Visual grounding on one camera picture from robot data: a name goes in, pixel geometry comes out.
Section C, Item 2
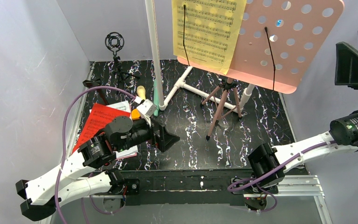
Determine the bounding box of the pink sheet music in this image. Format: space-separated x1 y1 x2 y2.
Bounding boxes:
116 152 138 160

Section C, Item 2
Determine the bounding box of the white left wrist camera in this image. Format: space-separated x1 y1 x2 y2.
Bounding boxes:
134 96 157 119

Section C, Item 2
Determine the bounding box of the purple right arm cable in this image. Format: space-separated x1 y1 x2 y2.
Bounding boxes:
227 140 337 213

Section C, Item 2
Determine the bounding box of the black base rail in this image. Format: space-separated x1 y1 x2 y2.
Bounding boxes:
121 168 260 206

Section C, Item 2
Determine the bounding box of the yellow sheet music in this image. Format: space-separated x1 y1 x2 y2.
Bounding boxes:
171 0 247 75

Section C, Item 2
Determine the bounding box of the red folder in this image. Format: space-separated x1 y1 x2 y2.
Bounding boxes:
71 101 131 154

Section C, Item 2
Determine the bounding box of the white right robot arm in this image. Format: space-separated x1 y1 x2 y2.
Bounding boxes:
241 42 358 189

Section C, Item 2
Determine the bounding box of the orange tape measure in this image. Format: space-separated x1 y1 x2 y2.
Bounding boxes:
131 109 141 120

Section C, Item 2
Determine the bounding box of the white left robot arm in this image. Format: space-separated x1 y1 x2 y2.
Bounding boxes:
15 116 180 221

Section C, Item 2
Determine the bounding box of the white PVC pipe frame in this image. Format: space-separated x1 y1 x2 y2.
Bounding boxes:
144 0 257 114

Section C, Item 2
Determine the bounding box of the black tripod shock mount stand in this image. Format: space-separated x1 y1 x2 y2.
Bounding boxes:
104 32 140 89

